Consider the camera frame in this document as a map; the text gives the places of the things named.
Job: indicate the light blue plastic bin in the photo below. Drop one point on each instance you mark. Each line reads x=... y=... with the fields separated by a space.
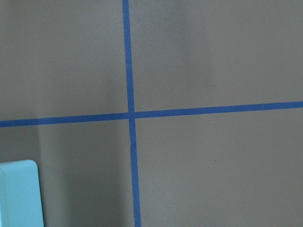
x=20 y=199

